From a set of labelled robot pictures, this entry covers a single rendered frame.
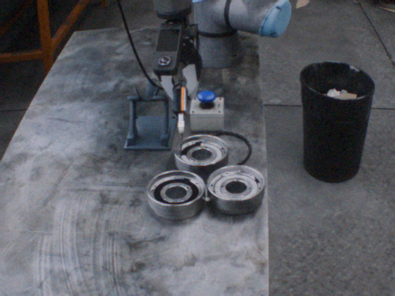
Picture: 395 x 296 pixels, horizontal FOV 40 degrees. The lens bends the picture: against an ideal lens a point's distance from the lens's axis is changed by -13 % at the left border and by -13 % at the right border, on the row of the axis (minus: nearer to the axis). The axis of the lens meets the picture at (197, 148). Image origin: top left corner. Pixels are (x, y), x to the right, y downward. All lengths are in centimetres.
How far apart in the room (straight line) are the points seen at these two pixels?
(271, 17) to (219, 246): 64
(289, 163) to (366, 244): 62
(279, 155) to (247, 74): 112
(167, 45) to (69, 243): 41
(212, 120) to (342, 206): 118
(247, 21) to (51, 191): 65
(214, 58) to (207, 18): 12
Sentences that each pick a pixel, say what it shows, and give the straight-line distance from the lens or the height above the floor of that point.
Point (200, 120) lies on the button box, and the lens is 131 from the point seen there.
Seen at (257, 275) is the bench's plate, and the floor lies 80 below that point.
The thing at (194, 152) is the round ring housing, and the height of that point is 82.
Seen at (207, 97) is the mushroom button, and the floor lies 87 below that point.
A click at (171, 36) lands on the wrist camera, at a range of 114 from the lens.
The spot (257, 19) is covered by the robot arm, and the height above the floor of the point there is 97.
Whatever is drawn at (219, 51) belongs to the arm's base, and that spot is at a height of 85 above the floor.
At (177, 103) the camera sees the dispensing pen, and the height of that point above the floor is 91.
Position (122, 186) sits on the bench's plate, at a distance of 119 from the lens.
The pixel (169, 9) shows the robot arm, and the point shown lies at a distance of 113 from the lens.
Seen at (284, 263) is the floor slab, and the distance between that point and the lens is 213.
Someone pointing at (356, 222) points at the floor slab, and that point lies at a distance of 232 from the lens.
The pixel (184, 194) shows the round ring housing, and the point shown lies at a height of 81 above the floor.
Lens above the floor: 152
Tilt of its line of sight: 34 degrees down
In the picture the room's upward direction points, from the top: 3 degrees counter-clockwise
